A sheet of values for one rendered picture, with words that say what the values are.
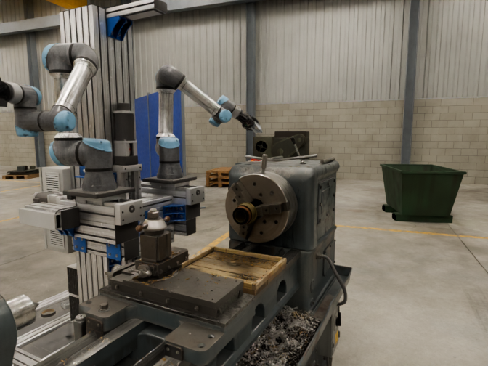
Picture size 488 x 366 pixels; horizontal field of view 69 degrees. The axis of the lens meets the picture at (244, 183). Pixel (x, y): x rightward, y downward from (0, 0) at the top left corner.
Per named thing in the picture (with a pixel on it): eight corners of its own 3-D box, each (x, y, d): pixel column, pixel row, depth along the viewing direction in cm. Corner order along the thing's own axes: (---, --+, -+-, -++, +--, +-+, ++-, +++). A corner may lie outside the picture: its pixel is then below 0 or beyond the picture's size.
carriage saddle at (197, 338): (141, 284, 130) (141, 268, 129) (256, 312, 109) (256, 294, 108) (70, 322, 104) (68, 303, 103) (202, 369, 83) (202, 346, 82)
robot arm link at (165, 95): (157, 159, 208) (157, 63, 202) (154, 157, 222) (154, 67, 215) (177, 159, 213) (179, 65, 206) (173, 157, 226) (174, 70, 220)
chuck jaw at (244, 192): (250, 205, 163) (236, 184, 165) (258, 199, 161) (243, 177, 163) (239, 209, 153) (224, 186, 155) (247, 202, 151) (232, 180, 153)
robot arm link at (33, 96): (44, 108, 139) (43, 86, 138) (24, 106, 128) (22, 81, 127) (26, 108, 140) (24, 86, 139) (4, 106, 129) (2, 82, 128)
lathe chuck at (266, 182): (231, 229, 176) (237, 167, 170) (291, 245, 162) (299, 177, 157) (222, 234, 168) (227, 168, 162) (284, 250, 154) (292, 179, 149)
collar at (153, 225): (152, 224, 116) (152, 215, 116) (172, 226, 113) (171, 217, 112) (135, 229, 109) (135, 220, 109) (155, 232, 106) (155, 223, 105)
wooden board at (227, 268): (213, 253, 163) (213, 245, 162) (286, 266, 147) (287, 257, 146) (171, 277, 136) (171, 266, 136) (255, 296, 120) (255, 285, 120)
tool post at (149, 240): (156, 253, 117) (155, 224, 116) (174, 256, 114) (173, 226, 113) (140, 260, 111) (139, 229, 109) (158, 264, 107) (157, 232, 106)
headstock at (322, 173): (268, 216, 239) (268, 157, 234) (339, 224, 218) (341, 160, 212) (224, 238, 187) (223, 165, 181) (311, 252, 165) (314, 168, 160)
